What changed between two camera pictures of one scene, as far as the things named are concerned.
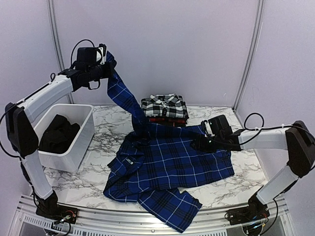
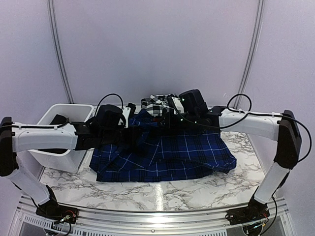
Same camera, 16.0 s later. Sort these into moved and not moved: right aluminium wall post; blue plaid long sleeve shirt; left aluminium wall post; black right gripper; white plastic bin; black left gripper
Moved: black left gripper; black right gripper; blue plaid long sleeve shirt
Not moved: left aluminium wall post; white plastic bin; right aluminium wall post
